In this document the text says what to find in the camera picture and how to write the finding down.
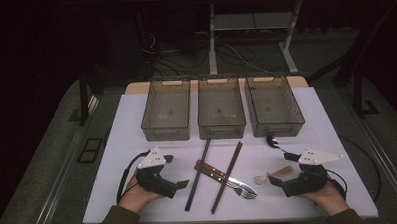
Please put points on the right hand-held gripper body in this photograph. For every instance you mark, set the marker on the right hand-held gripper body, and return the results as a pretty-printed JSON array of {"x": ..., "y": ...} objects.
[{"x": 305, "y": 183}]

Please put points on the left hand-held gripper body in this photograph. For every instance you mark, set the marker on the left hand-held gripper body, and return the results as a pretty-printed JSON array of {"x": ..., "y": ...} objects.
[{"x": 155, "y": 183}]

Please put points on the metal spoon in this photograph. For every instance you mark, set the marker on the metal spoon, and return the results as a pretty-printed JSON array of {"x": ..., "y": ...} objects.
[{"x": 271, "y": 141}]

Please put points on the brown chopstick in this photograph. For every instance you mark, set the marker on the brown chopstick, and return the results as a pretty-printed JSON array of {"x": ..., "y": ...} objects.
[
  {"x": 236, "y": 154},
  {"x": 219, "y": 199}
]

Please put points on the transparent grey plastic bin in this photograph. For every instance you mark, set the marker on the transparent grey plastic bin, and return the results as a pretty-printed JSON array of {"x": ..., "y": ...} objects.
[
  {"x": 273, "y": 106},
  {"x": 221, "y": 107},
  {"x": 166, "y": 109}
]

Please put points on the person's left hand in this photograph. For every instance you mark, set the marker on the person's left hand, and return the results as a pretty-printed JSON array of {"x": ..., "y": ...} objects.
[{"x": 136, "y": 197}]

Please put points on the person's right hand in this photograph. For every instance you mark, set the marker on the person's right hand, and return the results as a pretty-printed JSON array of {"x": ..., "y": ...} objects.
[{"x": 329, "y": 200}]

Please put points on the white table board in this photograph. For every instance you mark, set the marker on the white table board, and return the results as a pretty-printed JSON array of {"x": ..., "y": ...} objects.
[{"x": 127, "y": 127}]

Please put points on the black metal stand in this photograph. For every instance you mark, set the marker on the black metal stand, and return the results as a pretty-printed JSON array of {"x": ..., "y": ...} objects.
[
  {"x": 357, "y": 96},
  {"x": 83, "y": 102}
]

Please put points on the metal floor rail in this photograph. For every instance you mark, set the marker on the metal floor rail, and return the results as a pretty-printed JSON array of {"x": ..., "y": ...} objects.
[
  {"x": 60, "y": 183},
  {"x": 388, "y": 172}
]

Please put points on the white metal desk frame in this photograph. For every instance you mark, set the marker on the white metal desk frame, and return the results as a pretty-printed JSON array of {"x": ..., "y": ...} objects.
[{"x": 212, "y": 41}]

